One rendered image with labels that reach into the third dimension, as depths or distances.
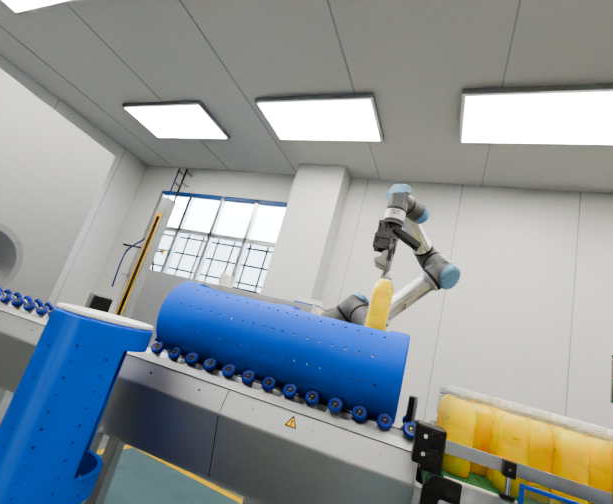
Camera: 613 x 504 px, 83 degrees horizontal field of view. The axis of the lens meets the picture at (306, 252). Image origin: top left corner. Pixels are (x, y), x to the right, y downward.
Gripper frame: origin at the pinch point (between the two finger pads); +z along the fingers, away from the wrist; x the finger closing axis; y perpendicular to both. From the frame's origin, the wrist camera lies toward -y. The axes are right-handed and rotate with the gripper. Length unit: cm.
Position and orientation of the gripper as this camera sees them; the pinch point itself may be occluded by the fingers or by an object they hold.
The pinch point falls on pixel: (386, 274)
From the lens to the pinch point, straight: 129.2
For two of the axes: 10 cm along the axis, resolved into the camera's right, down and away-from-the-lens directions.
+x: -2.4, -3.1, -9.2
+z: -2.8, 9.3, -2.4
